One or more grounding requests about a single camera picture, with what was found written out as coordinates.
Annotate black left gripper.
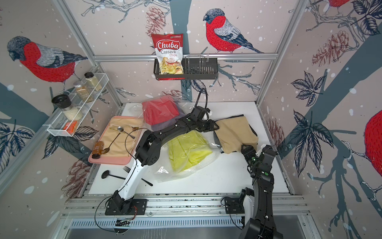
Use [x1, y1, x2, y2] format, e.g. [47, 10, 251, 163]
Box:
[196, 119, 220, 132]

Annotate beige knitted garment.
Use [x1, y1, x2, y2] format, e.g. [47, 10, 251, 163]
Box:
[214, 115, 259, 154]

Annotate black trousers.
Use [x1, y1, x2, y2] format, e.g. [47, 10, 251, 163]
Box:
[213, 114, 259, 150]

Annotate neon yellow garment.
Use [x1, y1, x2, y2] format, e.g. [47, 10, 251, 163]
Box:
[167, 130, 212, 172]

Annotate clear plastic vacuum bag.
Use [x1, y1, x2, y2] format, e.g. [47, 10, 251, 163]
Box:
[127, 95, 220, 183]

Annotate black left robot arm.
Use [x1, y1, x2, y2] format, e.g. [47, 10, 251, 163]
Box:
[105, 106, 218, 216]

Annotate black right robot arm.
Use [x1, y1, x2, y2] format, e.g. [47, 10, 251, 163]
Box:
[239, 145, 284, 239]

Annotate red Chuba cassava chips bag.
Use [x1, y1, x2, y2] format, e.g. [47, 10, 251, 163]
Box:
[151, 34, 184, 75]

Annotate red folded garment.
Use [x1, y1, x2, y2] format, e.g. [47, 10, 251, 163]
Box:
[142, 95, 180, 125]

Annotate purple grey folded garment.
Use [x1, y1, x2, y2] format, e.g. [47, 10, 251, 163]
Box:
[151, 111, 185, 131]

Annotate metal spoon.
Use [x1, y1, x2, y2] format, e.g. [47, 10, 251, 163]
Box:
[102, 126, 136, 154]

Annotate pink tray with beige mat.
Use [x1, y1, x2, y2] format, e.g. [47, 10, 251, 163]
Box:
[88, 116, 144, 165]

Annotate black plastic fork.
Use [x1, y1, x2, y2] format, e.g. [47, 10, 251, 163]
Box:
[123, 166, 153, 187]

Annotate amber sauce bottle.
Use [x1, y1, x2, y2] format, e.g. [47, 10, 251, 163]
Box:
[91, 141, 104, 159]

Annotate black ladle spoon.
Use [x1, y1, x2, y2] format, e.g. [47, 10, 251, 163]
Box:
[101, 170, 125, 180]

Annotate yellow spice jar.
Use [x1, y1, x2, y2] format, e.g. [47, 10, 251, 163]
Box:
[85, 72, 102, 91]

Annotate brown spice jar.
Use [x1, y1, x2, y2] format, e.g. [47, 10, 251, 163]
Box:
[74, 81, 94, 103]

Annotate black lid spice jar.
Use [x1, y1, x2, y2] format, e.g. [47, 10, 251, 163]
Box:
[51, 94, 83, 121]

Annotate small red packet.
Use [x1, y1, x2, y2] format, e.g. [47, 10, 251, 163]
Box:
[63, 120, 79, 134]

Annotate clear acrylic spice shelf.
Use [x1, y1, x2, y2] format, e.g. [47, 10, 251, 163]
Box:
[47, 73, 109, 137]

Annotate black corrugated cable hose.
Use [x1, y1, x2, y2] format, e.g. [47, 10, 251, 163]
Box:
[194, 88, 209, 111]

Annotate black wire wall basket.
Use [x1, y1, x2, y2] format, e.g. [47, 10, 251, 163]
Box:
[153, 57, 218, 81]

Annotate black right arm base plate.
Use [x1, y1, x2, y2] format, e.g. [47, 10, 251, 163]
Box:
[221, 197, 245, 214]

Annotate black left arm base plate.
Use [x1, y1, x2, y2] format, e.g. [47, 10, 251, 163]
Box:
[105, 199, 148, 216]

